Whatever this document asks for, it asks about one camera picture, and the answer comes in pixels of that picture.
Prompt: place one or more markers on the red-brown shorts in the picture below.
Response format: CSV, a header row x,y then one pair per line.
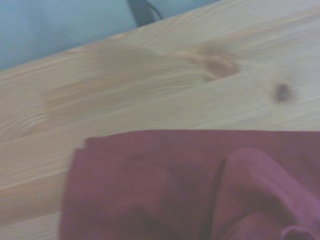
x,y
150,187

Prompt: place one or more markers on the dark camera stand pole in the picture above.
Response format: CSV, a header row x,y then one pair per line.
x,y
138,11

